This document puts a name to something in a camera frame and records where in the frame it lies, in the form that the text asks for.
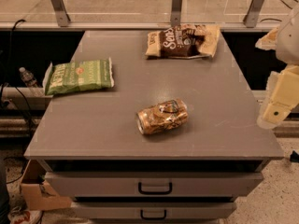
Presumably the green chip bag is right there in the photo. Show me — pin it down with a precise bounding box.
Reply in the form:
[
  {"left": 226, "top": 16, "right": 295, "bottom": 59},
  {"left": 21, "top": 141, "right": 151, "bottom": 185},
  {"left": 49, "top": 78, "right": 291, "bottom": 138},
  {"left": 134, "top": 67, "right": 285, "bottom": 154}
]
[{"left": 43, "top": 58, "right": 114, "bottom": 95}]

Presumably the black cable left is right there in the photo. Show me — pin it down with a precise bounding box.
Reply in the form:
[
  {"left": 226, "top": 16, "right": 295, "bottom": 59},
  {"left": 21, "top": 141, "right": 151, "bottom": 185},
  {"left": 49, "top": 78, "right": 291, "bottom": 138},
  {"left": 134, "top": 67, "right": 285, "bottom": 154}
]
[{"left": 0, "top": 18, "right": 36, "bottom": 138}]

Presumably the metal bracket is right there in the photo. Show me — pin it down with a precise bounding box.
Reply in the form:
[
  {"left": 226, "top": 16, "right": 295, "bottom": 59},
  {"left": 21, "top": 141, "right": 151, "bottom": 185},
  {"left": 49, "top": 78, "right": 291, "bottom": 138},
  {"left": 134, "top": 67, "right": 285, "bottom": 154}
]
[
  {"left": 50, "top": 0, "right": 70, "bottom": 27},
  {"left": 243, "top": 0, "right": 264, "bottom": 28},
  {"left": 170, "top": 0, "right": 183, "bottom": 26}
]

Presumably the black object on floor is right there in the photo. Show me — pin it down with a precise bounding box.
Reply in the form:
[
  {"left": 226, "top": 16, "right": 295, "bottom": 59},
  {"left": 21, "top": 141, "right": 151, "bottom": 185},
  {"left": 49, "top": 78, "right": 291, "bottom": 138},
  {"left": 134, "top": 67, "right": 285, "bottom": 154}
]
[{"left": 290, "top": 151, "right": 299, "bottom": 163}]

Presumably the brown snack bag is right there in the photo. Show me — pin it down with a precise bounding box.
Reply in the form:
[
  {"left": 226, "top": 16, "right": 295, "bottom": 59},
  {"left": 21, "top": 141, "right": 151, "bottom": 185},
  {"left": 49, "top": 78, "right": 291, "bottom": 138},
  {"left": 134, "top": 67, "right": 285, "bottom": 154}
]
[{"left": 146, "top": 24, "right": 221, "bottom": 59}]

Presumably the lower grey drawer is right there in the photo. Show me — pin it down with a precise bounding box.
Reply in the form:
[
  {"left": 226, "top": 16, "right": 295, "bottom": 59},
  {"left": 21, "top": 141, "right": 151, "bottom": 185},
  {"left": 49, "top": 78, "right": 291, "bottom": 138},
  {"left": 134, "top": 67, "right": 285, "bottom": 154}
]
[{"left": 71, "top": 203, "right": 236, "bottom": 221}]

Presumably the clear plastic water bottle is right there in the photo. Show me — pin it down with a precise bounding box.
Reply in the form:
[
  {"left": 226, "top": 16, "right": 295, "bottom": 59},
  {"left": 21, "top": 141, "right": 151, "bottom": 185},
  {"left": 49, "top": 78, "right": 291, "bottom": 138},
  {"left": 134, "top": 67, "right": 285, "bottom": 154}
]
[{"left": 19, "top": 67, "right": 43, "bottom": 97}]

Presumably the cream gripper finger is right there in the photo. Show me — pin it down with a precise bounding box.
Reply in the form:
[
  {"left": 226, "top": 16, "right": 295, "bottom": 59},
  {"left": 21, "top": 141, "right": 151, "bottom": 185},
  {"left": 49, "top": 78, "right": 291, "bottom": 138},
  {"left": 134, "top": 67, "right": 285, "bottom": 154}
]
[
  {"left": 255, "top": 27, "right": 278, "bottom": 50},
  {"left": 257, "top": 64, "right": 299, "bottom": 129}
]

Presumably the black drawer handle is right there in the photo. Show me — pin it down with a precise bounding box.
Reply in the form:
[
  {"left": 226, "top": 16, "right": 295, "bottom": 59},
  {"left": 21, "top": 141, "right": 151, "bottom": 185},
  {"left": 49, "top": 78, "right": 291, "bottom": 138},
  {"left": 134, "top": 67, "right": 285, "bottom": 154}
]
[
  {"left": 140, "top": 210, "right": 167, "bottom": 220},
  {"left": 137, "top": 182, "right": 173, "bottom": 195}
]

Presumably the right metal bracket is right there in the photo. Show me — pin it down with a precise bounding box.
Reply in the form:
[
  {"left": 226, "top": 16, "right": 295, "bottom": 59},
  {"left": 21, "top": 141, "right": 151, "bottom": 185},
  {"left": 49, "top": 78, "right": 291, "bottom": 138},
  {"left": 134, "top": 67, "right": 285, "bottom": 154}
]
[{"left": 243, "top": 0, "right": 264, "bottom": 28}]

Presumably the middle metal bracket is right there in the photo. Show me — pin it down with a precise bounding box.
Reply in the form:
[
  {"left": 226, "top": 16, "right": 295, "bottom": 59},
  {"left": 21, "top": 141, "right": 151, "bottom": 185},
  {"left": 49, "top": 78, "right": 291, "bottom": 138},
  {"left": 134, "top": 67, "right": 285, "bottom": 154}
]
[{"left": 170, "top": 0, "right": 183, "bottom": 26}]

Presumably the left metal bracket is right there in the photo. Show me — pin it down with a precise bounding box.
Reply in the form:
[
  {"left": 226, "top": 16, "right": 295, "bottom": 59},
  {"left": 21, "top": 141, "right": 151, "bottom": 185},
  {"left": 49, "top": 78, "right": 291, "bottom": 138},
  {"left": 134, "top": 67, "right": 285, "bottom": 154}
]
[{"left": 50, "top": 0, "right": 70, "bottom": 27}]

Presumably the red white shoe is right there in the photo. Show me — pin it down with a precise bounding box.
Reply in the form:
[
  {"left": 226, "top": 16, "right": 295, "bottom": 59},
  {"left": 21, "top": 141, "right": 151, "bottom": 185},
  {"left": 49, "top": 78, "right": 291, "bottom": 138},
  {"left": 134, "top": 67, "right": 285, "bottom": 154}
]
[{"left": 8, "top": 206, "right": 42, "bottom": 224}]

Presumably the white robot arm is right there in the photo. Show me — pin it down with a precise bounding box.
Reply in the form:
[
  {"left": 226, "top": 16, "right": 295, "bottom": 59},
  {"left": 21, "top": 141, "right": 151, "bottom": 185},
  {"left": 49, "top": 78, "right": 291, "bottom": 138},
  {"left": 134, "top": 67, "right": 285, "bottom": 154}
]
[{"left": 255, "top": 5, "right": 299, "bottom": 129}]

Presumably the black lower drawer handle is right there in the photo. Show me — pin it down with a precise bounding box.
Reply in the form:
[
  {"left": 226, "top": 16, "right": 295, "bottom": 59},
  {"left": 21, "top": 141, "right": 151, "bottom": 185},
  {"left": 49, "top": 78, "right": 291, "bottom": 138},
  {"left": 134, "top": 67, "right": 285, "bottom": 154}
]
[{"left": 140, "top": 210, "right": 167, "bottom": 220}]

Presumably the black upper drawer handle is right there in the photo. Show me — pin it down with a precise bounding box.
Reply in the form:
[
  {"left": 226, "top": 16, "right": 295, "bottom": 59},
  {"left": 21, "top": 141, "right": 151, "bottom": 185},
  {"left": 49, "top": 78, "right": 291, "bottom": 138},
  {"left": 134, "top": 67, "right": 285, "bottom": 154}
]
[{"left": 137, "top": 182, "right": 173, "bottom": 195}]

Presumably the orange soda can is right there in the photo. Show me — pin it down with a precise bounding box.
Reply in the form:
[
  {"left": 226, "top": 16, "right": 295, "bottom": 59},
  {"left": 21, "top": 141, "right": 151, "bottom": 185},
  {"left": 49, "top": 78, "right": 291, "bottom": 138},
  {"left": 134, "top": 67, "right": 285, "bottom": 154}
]
[{"left": 136, "top": 99, "right": 189, "bottom": 135}]

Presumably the grey drawer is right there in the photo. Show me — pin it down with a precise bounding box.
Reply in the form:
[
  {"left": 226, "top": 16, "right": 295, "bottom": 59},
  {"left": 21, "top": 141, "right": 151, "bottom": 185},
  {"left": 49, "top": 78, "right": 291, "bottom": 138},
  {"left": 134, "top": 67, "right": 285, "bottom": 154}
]
[
  {"left": 71, "top": 203, "right": 236, "bottom": 221},
  {"left": 46, "top": 172, "right": 263, "bottom": 197}
]

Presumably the upper grey drawer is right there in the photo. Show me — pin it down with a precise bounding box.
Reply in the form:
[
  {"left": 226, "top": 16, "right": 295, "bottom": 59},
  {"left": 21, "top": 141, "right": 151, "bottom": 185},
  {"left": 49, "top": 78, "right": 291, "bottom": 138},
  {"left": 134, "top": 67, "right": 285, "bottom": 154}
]
[{"left": 46, "top": 172, "right": 263, "bottom": 197}]

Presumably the cardboard box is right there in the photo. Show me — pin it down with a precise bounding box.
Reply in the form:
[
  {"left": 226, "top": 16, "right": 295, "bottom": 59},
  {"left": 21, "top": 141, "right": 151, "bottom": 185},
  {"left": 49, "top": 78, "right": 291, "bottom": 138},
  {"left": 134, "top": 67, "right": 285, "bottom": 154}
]
[{"left": 21, "top": 161, "right": 71, "bottom": 211}]

